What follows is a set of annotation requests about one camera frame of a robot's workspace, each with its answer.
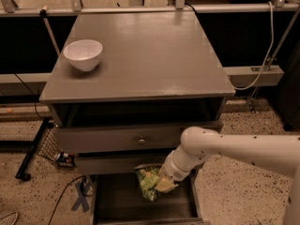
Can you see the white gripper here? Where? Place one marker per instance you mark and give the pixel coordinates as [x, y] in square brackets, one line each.
[174, 172]

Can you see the green jalapeno chip bag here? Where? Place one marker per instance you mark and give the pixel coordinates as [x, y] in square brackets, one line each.
[148, 177]

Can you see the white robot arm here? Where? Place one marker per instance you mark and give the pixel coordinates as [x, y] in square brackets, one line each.
[275, 153]

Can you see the grey bottom drawer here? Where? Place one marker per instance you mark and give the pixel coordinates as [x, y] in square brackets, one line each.
[118, 200]

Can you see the grey drawer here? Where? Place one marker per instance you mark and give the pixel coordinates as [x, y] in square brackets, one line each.
[118, 200]
[81, 140]
[124, 161]

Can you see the grey middle drawer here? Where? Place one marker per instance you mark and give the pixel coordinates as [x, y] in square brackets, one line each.
[124, 161]

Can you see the grey top drawer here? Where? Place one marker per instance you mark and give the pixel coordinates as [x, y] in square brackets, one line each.
[81, 140]

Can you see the grey wooden drawer cabinet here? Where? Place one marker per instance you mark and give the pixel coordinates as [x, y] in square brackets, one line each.
[134, 112]

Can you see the small can in basket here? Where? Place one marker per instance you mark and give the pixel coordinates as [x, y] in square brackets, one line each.
[64, 158]

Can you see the black metal floor bar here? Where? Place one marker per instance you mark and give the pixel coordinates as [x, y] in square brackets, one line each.
[22, 174]

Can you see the white bowl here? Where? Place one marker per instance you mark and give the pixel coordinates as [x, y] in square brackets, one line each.
[84, 54]

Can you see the wooden stick with clamp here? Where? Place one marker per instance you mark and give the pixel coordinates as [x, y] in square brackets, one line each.
[43, 15]

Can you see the wire mesh basket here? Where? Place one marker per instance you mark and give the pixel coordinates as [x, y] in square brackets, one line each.
[49, 147]

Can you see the metal railing frame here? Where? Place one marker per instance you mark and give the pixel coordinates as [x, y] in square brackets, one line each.
[150, 7]

